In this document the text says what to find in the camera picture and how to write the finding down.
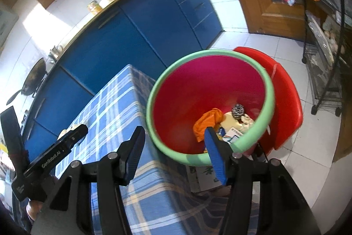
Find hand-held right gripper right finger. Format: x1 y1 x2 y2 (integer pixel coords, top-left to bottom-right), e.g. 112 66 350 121
204 126 322 235

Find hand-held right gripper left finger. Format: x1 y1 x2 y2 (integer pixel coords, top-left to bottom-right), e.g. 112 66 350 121
30 126 146 235

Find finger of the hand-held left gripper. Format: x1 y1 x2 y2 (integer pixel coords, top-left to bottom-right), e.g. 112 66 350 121
57 124 89 152

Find teal and white carton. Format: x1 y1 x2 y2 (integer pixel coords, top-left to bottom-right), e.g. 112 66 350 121
218 128 244 145

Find orange foam fruit net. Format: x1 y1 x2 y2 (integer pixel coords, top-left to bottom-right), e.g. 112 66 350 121
192 108 224 143

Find steel wool scrubber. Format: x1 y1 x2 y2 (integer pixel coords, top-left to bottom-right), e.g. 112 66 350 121
232 103 245 118

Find red bin with green rim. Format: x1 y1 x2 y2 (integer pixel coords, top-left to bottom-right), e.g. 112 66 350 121
146 50 276 167

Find ginger root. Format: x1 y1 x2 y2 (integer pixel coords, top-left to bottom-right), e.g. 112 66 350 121
58 125 80 142

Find cardboard box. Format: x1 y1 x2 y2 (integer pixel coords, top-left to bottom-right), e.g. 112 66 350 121
187 165 229 193

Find blue plaid tablecloth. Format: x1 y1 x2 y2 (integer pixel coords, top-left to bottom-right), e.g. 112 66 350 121
55 64 260 235

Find black wok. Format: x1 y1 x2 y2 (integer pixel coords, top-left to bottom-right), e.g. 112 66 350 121
6 58 47 106

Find steel pot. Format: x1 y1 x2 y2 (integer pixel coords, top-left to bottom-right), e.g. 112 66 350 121
49 45 63 59

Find red plastic chair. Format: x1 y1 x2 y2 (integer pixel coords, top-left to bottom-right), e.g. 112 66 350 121
233 46 303 154

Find blue kitchen cabinet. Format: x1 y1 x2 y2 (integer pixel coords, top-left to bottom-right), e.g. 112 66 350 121
20 0 223 147

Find yellow can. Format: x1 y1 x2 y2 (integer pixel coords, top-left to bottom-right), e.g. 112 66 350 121
88 0 100 14

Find white range hood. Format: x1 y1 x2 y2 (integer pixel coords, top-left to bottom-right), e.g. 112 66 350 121
0 1 18 45

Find black wire rack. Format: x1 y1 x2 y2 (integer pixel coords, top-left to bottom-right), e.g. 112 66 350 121
298 0 352 117

